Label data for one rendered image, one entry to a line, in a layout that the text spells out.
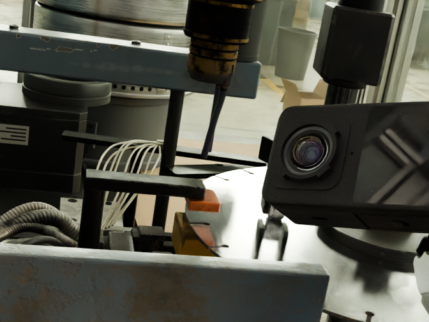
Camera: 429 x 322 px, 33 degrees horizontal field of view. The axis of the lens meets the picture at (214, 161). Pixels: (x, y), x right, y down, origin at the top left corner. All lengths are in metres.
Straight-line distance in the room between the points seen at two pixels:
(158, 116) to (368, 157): 0.98
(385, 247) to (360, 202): 0.29
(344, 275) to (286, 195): 0.24
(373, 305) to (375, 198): 0.22
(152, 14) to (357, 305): 0.76
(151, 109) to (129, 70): 0.51
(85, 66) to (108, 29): 0.43
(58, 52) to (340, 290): 0.37
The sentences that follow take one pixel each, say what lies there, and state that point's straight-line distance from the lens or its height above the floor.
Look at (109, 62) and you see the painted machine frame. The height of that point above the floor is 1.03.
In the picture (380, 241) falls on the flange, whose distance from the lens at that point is 0.56.
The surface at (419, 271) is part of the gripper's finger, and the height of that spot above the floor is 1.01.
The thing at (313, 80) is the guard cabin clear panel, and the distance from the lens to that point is 1.70.
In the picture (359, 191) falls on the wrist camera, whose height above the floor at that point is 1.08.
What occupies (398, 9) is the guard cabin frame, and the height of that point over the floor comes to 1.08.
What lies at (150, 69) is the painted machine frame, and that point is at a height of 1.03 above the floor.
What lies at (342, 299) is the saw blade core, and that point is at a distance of 0.48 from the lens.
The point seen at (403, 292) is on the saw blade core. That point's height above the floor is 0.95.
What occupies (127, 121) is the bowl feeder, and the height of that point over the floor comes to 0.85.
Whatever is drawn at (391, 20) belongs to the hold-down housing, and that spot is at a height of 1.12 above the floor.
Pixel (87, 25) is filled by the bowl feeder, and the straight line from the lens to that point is 1.15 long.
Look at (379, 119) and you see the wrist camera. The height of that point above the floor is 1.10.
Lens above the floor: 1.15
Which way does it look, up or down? 17 degrees down
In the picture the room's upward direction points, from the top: 9 degrees clockwise
